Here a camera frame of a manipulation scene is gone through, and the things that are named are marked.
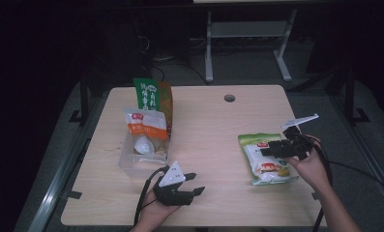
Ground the grey metal rail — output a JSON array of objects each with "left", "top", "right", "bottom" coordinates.
[
  {"left": 327, "top": 92, "right": 384, "bottom": 209},
  {"left": 27, "top": 92, "right": 110, "bottom": 232}
]

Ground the beige packet with orange label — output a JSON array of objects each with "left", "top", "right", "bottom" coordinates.
[{"left": 123, "top": 107, "right": 170, "bottom": 160}]

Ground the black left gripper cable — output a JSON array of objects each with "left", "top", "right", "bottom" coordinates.
[{"left": 133, "top": 165, "right": 170, "bottom": 227}]

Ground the black metal stand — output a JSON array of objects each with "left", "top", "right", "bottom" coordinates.
[
  {"left": 324, "top": 63, "right": 371, "bottom": 126},
  {"left": 68, "top": 76, "right": 91, "bottom": 126}
]

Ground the black cable across floor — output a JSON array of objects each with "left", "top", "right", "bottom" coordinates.
[{"left": 328, "top": 159, "right": 384, "bottom": 195}]

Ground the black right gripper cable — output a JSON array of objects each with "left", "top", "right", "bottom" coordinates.
[{"left": 304, "top": 134, "right": 335, "bottom": 232}]

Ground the red dried meat packet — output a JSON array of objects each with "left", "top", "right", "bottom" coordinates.
[{"left": 157, "top": 80, "right": 174, "bottom": 138}]

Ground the black floor cable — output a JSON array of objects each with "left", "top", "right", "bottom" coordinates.
[{"left": 150, "top": 55, "right": 211, "bottom": 87}]

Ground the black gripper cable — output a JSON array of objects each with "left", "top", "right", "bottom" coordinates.
[
  {"left": 304, "top": 134, "right": 335, "bottom": 232},
  {"left": 133, "top": 165, "right": 170, "bottom": 227}
]

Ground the clear plastic container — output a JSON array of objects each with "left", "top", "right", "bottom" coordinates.
[{"left": 117, "top": 128, "right": 173, "bottom": 178}]

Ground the green white pudding powder packet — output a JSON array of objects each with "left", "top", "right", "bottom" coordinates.
[{"left": 237, "top": 131, "right": 300, "bottom": 187}]

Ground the white metal stand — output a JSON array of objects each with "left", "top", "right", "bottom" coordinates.
[{"left": 192, "top": 0, "right": 313, "bottom": 83}]

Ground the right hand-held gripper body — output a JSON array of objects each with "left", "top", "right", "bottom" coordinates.
[{"left": 280, "top": 112, "right": 320, "bottom": 161}]

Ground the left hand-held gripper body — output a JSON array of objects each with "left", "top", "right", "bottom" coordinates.
[{"left": 152, "top": 160, "right": 194, "bottom": 207}]

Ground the person's left hand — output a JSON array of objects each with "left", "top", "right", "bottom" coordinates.
[{"left": 136, "top": 188, "right": 182, "bottom": 232}]

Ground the person's right hand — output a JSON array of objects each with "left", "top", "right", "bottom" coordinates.
[{"left": 283, "top": 134, "right": 332, "bottom": 193}]

